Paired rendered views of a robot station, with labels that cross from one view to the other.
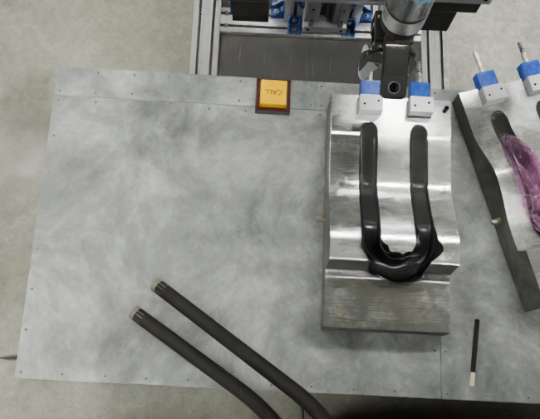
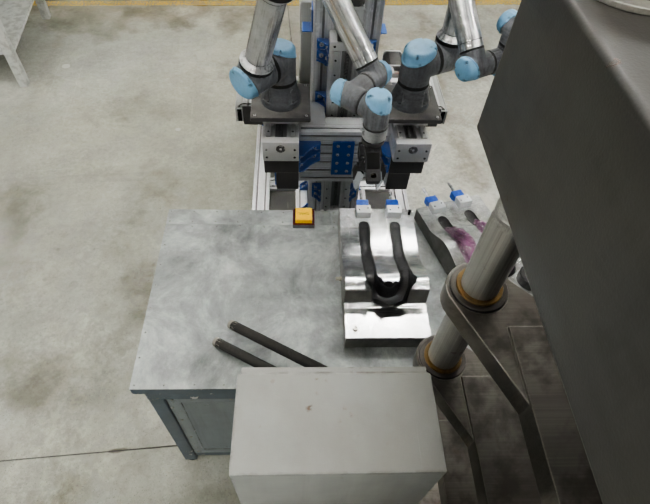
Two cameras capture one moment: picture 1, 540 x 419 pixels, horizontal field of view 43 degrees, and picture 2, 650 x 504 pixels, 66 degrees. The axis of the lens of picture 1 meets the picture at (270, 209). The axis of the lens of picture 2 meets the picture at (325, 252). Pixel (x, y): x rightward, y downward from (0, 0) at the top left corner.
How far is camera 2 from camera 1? 0.58 m
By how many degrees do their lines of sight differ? 23
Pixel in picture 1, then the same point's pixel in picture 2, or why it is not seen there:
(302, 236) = (327, 293)
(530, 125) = (462, 222)
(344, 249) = (354, 283)
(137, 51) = not seen: hidden behind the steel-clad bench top
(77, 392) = (165, 474)
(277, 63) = not seen: hidden behind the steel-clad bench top
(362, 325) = (372, 336)
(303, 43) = not seen: hidden behind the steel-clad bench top
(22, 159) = (133, 313)
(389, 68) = (369, 165)
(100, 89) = (195, 219)
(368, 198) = (367, 260)
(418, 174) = (397, 247)
